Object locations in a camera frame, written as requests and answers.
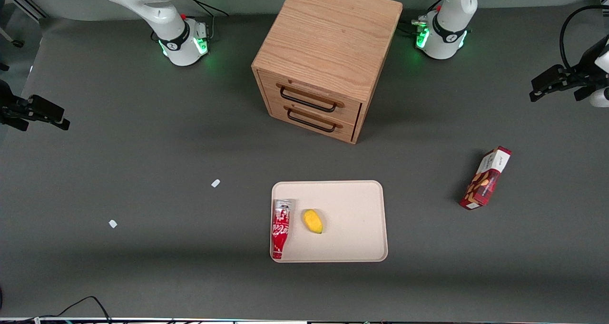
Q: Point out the aluminium frame rail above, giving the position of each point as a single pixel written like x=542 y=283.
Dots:
x=24 y=0

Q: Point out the wooden drawer cabinet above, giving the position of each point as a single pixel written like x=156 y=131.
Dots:
x=328 y=34

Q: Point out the beige plastic tray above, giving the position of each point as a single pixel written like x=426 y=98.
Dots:
x=354 y=219

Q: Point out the black chair caster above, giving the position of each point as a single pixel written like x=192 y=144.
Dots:
x=17 y=43

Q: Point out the red cookie box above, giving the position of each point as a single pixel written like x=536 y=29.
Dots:
x=485 y=181

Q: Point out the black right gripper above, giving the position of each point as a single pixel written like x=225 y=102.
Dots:
x=10 y=108

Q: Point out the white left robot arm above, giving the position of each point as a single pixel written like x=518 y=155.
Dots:
x=447 y=29

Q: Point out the red cola can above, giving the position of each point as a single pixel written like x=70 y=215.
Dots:
x=280 y=229

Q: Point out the wooden drawer front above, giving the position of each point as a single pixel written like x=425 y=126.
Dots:
x=349 y=110
x=347 y=130

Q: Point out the yellow lemon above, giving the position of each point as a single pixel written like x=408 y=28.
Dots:
x=312 y=221

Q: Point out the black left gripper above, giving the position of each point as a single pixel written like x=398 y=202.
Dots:
x=583 y=71

